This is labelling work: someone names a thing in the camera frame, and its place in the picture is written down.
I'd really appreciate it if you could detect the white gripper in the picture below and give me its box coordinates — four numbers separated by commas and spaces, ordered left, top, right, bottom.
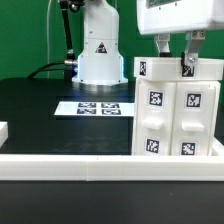
136, 0, 224, 66

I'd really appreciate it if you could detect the white cabinet top block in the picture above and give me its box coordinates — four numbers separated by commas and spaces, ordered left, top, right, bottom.
134, 57, 224, 82

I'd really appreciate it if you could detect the white cabinet door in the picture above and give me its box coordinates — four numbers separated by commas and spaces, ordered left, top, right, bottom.
132, 79, 176, 156
171, 81, 219, 156

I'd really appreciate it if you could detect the white cabinet body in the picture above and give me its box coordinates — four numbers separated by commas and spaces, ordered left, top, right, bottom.
132, 78, 220, 156

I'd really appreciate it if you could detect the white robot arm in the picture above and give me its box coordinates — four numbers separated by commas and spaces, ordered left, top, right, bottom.
74, 0, 224, 86

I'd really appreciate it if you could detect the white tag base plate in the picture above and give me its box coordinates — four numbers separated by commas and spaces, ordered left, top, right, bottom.
54, 101, 134, 117

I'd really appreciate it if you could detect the black cable bundle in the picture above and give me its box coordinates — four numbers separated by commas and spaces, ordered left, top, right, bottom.
27, 61, 68, 80

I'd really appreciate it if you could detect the white u-shaped wall fence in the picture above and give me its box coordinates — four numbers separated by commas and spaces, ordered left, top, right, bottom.
0, 121, 224, 182

